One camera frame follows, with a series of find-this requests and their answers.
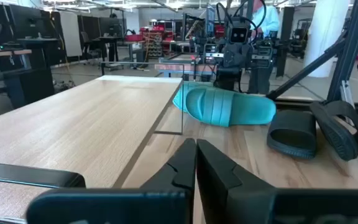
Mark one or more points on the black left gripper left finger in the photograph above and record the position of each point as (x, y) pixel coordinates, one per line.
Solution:
(182, 168)

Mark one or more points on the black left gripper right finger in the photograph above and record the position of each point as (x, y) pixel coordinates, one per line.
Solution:
(213, 180)

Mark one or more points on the green rubber slide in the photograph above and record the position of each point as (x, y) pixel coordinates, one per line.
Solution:
(182, 95)
(228, 107)

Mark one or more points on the black rubber slide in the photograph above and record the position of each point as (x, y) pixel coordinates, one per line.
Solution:
(291, 137)
(337, 137)

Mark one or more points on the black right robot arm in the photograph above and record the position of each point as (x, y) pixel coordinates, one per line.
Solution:
(228, 77)

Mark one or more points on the person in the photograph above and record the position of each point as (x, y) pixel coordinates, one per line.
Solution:
(269, 18)

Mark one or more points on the red tool cabinet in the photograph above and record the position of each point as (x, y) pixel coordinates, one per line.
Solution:
(154, 40)

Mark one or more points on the white round column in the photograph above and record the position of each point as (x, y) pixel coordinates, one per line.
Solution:
(325, 37)

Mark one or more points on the white board panel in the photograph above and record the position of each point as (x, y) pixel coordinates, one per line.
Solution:
(71, 34)

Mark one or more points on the black standing desk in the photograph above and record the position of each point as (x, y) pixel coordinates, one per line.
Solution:
(30, 74)

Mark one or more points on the black metal rig frame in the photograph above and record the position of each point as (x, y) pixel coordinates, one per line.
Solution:
(350, 46)

